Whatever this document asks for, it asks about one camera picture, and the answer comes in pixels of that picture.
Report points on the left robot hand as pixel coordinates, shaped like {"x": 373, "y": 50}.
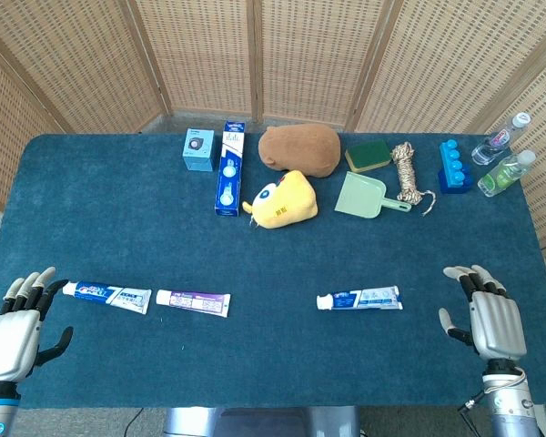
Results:
{"x": 9, "y": 334}

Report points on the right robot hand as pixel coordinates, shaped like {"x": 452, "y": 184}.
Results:
{"x": 496, "y": 318}

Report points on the small blue white toothpaste tube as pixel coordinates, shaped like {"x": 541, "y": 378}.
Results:
{"x": 359, "y": 298}

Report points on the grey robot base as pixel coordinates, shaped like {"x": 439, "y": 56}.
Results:
{"x": 261, "y": 421}

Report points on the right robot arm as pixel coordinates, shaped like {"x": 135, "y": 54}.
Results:
{"x": 509, "y": 400}

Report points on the large blue white toothpaste tube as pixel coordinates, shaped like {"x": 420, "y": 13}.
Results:
{"x": 109, "y": 296}

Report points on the purple white toothpaste tube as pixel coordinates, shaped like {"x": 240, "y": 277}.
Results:
{"x": 195, "y": 301}

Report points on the long blue toothpaste carton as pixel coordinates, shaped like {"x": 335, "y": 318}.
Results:
{"x": 229, "y": 173}

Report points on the green liquid clear bottle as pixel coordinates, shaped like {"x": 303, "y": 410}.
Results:
{"x": 502, "y": 175}

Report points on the blue toy building block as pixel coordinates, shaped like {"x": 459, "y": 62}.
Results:
{"x": 455, "y": 166}

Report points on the clear water bottle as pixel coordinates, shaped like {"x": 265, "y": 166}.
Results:
{"x": 496, "y": 141}

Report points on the light green dustpan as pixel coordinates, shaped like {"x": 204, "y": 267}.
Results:
{"x": 361, "y": 196}

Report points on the green yellow sponge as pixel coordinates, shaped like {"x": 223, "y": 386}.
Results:
{"x": 368, "y": 155}

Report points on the blue carpet table cover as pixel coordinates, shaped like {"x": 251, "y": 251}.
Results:
{"x": 273, "y": 255}

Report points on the yellow plush toy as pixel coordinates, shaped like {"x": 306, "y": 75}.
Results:
{"x": 286, "y": 200}

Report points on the brown plush toy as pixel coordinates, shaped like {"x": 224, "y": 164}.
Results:
{"x": 298, "y": 148}

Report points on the light blue small carton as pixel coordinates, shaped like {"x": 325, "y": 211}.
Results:
{"x": 199, "y": 150}

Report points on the bamboo folding screen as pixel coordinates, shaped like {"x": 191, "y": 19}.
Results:
{"x": 273, "y": 59}

